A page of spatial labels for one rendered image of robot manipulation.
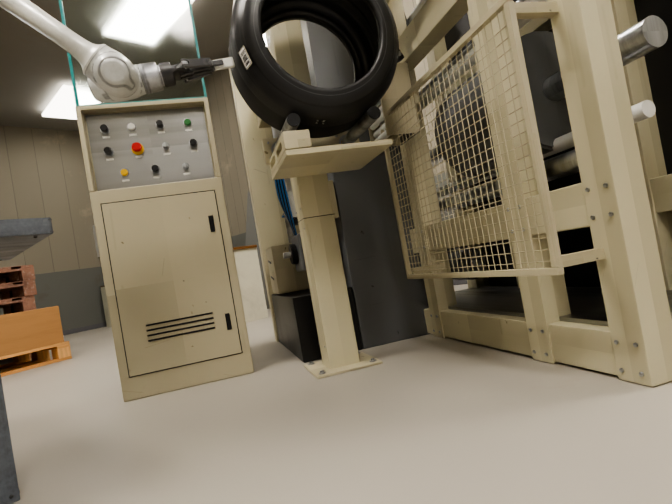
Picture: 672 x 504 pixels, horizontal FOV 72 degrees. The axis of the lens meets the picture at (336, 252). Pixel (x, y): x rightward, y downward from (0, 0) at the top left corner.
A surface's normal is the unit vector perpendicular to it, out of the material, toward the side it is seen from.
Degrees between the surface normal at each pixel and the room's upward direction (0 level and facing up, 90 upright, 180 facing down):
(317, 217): 90
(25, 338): 90
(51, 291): 90
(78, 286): 90
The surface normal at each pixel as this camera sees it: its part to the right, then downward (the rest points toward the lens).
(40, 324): 0.84, -0.16
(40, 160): 0.70, -0.14
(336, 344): 0.26, -0.07
